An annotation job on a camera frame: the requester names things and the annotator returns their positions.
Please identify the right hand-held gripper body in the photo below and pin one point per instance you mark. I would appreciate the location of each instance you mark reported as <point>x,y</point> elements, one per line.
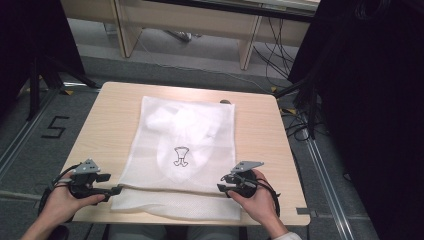
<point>245,183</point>

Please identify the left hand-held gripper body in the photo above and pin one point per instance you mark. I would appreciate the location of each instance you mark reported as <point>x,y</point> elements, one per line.
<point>83,181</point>

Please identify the white mesh laundry bag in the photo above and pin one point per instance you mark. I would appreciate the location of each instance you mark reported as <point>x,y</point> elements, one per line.
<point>186,206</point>

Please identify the person's right hand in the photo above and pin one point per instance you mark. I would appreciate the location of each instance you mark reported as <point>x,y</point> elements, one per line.
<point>261,203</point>

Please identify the person's left hand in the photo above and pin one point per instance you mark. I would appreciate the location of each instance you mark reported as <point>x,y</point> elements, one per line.
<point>63,206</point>

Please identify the white garment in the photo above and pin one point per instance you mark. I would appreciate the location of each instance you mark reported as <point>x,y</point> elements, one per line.
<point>186,126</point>

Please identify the yellow tape mark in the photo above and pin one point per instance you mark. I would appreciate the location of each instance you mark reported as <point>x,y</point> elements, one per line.
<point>68,92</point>
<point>290,110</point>
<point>273,89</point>

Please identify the black tripod stand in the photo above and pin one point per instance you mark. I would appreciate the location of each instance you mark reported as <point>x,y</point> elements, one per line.
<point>35,86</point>
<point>311,100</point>

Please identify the black curtain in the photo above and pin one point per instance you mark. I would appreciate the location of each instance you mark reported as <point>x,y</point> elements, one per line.
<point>30,40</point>
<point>373,116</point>

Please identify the grey power strip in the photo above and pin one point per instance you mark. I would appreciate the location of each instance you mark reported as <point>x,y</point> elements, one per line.
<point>181,35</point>

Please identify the beige wooden desk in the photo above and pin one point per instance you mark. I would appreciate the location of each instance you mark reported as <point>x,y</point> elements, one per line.
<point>186,18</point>

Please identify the metal floor rail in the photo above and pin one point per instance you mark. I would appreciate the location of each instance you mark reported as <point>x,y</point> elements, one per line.
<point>23,136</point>
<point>328,186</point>

